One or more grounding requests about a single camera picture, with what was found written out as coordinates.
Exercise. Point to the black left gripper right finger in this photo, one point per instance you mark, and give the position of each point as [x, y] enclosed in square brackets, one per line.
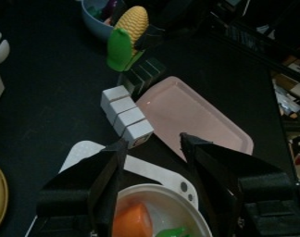
[238, 191]

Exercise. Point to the brown cardboard box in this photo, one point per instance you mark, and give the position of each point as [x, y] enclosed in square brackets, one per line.
[287, 81]

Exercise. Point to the dark striped toy block box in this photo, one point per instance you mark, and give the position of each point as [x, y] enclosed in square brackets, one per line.
[144, 75]

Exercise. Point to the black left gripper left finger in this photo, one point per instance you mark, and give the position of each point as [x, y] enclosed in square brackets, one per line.
[79, 191]

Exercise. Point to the orange toy food piece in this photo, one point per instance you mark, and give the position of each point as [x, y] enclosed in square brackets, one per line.
[132, 220]

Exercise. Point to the white plate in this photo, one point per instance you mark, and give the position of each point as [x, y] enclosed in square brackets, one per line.
[157, 172]

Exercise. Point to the pink plastic tray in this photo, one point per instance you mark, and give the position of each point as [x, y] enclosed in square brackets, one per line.
[189, 117]

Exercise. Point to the white toy pot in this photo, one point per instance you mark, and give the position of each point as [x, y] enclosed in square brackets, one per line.
[173, 209]

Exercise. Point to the white background clutter item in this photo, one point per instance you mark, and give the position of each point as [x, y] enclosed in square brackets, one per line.
[288, 102]

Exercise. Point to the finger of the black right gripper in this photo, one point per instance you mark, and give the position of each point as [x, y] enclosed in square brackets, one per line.
[150, 37]

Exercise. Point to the green toy food piece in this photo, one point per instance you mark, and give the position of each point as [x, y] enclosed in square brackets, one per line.
[173, 232]

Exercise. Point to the yellow toy corn cob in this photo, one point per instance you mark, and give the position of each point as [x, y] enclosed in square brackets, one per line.
[134, 21]

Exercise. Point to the white segmented toy block box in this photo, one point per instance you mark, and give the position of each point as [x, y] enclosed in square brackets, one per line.
[125, 114]

